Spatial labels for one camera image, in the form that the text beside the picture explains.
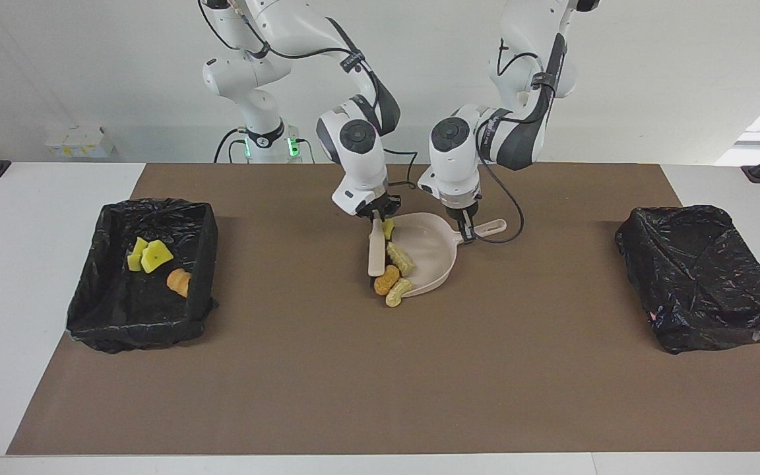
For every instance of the open bin with black bag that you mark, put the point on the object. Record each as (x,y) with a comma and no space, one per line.
(142,316)

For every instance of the beige hand brush black bristles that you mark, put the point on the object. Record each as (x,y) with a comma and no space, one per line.
(376,247)

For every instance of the beige orange bread chunk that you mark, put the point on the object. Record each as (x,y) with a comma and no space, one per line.
(179,282)

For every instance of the yellowish beige bread chunk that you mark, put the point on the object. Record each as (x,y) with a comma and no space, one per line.
(398,293)

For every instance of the silver box with green light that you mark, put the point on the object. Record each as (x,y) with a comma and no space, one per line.
(293,142)

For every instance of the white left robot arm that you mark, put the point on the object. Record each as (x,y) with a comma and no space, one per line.
(459,158)

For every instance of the white box with yellow labels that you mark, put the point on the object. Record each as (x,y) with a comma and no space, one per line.
(80,142)

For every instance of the notched yellow sponge piece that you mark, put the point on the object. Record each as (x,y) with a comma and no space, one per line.
(134,260)

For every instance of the pale beige bread chunk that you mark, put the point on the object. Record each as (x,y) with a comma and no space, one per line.
(401,258)

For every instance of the yellow and green sponge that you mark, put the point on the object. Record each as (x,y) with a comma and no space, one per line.
(157,257)

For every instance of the beige plastic dustpan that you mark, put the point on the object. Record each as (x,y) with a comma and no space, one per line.
(433,247)

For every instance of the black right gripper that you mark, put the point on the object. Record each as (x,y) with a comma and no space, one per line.
(386,203)

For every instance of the brown table mat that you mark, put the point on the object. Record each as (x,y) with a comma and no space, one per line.
(353,409)

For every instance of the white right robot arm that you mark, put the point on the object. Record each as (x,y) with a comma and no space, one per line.
(360,165)

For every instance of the small yellow sponge piece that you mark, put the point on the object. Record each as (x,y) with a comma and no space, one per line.
(388,229)

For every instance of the brown bread roll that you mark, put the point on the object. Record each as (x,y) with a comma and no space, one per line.
(386,280)

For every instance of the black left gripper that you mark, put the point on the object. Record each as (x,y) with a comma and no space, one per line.
(462,214)

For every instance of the bin wrapped in black bag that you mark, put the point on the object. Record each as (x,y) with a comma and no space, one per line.
(703,277)

